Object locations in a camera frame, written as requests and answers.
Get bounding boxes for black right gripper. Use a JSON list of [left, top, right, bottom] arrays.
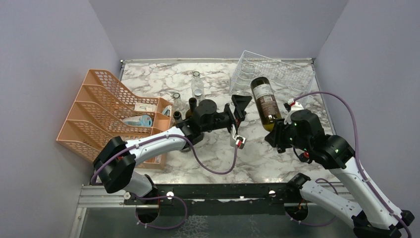
[[265, 117, 312, 153]]

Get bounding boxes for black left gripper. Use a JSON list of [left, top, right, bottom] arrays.
[[202, 95, 252, 136]]

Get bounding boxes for green wine bottle white label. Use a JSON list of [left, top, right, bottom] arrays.
[[250, 77, 282, 131]]

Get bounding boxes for green wine bottle dark label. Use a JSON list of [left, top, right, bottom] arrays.
[[185, 97, 197, 119]]

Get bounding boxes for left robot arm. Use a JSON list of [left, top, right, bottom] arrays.
[[91, 95, 252, 204]]

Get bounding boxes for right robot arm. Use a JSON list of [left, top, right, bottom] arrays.
[[265, 109, 414, 238]]

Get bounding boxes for clear bottle with silver cap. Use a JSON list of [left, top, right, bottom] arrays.
[[193, 89, 204, 104]]

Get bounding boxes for tall clear glass bottle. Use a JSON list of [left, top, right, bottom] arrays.
[[191, 71, 204, 96]]

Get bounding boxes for clear square glass bottle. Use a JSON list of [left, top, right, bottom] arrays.
[[172, 92, 186, 115]]

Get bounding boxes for green wine bottle silver neck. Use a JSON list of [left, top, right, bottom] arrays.
[[173, 111, 183, 126]]

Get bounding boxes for red and black stopper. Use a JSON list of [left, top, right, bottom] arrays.
[[299, 151, 312, 164]]

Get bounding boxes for blue correction tape package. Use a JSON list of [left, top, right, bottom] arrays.
[[122, 115, 153, 127]]

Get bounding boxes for white card box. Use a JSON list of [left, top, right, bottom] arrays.
[[134, 102, 157, 112]]

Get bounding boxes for orange plastic file organizer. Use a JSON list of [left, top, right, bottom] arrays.
[[56, 69, 172, 162]]

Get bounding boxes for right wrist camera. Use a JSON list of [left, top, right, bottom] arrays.
[[283, 98, 304, 124]]

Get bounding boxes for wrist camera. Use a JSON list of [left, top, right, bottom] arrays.
[[230, 125, 246, 149], [283, 98, 304, 124]]

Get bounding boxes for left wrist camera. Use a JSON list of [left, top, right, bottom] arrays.
[[230, 125, 246, 149]]

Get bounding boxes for white wire wine rack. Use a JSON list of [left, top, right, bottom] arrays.
[[229, 51, 315, 104]]

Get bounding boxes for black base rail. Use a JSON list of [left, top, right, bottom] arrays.
[[123, 182, 309, 221]]

